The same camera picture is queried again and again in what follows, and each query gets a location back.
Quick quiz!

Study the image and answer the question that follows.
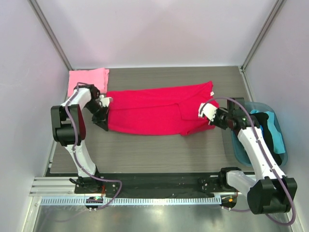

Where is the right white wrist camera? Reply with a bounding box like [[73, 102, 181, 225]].
[[198, 103, 218, 122]]

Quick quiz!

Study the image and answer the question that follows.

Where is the blue plastic basket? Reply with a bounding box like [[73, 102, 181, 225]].
[[231, 101, 288, 167]]

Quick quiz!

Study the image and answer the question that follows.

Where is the folded pink t shirt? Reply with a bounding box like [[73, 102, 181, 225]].
[[67, 68, 110, 97]]

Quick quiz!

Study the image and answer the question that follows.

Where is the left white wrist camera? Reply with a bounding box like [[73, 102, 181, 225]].
[[98, 95, 113, 107]]

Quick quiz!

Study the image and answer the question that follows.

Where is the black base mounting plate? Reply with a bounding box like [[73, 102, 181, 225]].
[[69, 172, 236, 199]]

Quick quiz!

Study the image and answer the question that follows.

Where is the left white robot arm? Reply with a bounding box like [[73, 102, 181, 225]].
[[51, 82, 112, 193]]

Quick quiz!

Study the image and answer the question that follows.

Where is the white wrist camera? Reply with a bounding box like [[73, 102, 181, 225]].
[[98, 95, 113, 107], [198, 103, 218, 122]]

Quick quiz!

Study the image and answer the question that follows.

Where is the aluminium frame rail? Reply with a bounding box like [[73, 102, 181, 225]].
[[28, 176, 83, 196]]

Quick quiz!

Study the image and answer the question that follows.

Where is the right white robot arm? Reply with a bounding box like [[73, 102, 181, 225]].
[[198, 98, 297, 216]]

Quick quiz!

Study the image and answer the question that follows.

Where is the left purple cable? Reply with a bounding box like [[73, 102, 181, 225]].
[[55, 82, 123, 222]]

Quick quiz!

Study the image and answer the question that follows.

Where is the turquoise t shirt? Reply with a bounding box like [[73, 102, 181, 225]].
[[250, 110, 285, 155]]

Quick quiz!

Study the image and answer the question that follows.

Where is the red t shirt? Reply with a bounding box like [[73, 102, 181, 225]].
[[107, 81, 214, 136]]

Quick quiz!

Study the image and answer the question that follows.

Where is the black t shirt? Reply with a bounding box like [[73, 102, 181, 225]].
[[252, 112, 282, 166]]

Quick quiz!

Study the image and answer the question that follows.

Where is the slotted cable duct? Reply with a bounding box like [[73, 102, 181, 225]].
[[41, 196, 222, 206]]

